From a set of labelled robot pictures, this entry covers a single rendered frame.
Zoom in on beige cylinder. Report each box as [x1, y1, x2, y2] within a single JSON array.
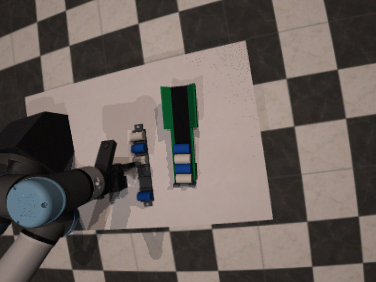
[[174, 154, 191, 164], [129, 131, 146, 142], [132, 155, 149, 165], [176, 173, 192, 183]]

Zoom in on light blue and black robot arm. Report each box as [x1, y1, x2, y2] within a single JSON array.
[[0, 140, 117, 282]]

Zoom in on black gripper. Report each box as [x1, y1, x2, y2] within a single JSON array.
[[96, 161, 141, 199]]

